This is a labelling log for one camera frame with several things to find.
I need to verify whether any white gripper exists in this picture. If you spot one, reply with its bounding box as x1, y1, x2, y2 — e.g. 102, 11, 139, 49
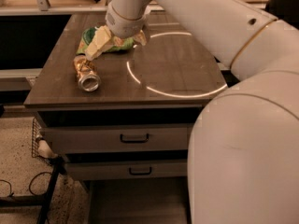
84, 4, 150, 61

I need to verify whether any orange soda can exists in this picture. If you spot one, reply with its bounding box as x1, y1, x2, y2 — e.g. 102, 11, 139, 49
73, 55, 101, 92

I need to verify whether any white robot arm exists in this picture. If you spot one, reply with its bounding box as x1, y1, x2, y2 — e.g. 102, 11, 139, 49
106, 0, 299, 224

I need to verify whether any green chip bag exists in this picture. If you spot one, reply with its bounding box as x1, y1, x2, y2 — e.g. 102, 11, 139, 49
76, 25, 135, 55

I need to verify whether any grey drawer cabinet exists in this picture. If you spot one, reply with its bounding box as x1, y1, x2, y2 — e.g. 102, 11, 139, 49
24, 12, 227, 224

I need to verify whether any black office chair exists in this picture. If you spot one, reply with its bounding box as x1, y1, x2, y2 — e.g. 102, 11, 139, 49
265, 0, 299, 29

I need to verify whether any black metal stand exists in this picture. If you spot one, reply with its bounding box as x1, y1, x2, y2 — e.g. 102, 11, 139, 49
0, 158, 64, 224

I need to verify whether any wire basket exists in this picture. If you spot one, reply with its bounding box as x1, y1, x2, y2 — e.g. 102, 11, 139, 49
31, 119, 58, 165

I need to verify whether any black floor cable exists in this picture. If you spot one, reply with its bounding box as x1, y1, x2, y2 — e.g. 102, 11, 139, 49
0, 171, 54, 198

